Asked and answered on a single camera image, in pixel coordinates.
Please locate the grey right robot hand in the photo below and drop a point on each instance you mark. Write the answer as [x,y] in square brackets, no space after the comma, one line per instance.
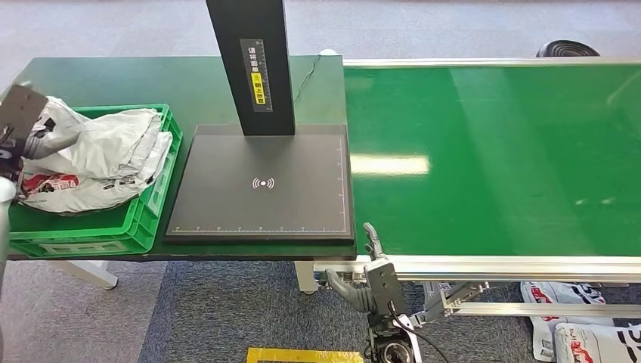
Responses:
[350,295]

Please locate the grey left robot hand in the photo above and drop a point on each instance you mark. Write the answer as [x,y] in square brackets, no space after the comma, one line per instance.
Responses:
[50,143]

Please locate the white package with black print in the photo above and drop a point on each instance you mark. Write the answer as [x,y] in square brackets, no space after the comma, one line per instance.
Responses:
[110,145]

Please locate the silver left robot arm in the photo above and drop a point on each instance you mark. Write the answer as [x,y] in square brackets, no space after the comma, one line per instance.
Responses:
[5,193]

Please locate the white package with red print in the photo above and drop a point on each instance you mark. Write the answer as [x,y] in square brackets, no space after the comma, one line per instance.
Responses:
[75,198]

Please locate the green plastic basket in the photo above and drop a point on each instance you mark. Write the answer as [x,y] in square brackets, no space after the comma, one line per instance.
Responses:
[100,230]

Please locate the black weighing device with column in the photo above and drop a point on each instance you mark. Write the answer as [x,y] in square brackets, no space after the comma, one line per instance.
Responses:
[260,210]

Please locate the white floor package red letters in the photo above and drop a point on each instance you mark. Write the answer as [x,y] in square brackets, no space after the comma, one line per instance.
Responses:
[556,293]

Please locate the white floor package black letters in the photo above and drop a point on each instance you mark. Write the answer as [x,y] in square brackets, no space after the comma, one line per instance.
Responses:
[601,345]

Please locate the white upright table leg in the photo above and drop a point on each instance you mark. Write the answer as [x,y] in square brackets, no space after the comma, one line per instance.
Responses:
[305,278]

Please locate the dark green table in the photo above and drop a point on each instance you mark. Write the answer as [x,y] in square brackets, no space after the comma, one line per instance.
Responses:
[125,80]

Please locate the dark blue floor mat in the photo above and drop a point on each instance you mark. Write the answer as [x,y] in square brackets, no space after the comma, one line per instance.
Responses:
[250,310]

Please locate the white slanted table foot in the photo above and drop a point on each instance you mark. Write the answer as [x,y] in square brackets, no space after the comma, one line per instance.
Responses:
[95,274]

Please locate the yellow and black column label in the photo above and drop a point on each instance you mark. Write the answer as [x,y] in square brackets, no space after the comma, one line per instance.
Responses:
[256,90]

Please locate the small white round object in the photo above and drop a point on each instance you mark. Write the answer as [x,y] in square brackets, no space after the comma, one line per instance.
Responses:
[328,52]

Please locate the green conveyor belt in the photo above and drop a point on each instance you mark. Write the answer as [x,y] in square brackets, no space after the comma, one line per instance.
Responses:
[541,100]

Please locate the black ribbed round object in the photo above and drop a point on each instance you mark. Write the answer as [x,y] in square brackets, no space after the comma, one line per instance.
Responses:
[566,50]

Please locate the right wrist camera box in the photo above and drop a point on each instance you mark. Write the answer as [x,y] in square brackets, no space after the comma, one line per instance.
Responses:
[385,285]

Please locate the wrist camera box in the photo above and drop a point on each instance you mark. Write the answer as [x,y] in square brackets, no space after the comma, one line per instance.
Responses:
[22,110]
[385,285]

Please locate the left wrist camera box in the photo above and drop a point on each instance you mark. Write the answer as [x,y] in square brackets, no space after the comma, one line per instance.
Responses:
[22,110]

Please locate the yellow floor tape frame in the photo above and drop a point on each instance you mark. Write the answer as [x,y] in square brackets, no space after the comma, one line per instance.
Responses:
[300,355]

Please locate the aluminium conveyor frame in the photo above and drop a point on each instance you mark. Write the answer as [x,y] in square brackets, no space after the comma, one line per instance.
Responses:
[501,268]

